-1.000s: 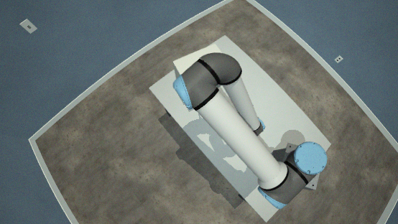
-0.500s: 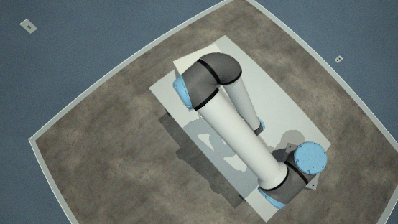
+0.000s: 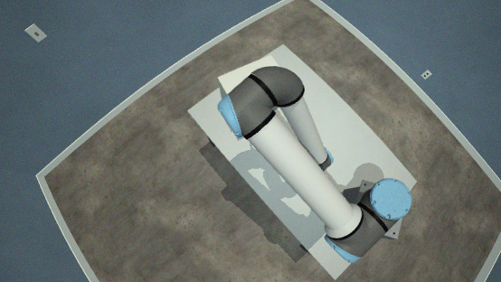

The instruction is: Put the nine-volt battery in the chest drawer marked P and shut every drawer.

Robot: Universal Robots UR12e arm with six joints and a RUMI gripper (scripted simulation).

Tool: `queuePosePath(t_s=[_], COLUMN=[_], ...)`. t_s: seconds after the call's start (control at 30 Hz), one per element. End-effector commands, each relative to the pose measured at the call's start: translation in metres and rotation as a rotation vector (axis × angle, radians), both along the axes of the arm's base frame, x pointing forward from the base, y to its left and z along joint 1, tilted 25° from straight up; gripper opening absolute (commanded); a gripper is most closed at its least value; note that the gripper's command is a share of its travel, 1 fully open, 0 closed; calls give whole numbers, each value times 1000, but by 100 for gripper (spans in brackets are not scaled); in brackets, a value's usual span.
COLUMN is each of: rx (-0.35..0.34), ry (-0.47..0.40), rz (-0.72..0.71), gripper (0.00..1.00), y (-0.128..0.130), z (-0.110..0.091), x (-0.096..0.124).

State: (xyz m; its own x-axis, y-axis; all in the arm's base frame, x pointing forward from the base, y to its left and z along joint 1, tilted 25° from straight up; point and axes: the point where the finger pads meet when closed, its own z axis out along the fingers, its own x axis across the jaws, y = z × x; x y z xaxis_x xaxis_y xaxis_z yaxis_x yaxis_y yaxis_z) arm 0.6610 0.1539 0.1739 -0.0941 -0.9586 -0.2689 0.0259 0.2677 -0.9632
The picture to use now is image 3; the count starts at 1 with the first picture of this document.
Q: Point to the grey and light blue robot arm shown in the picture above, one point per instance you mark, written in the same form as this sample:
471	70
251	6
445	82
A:
247	109

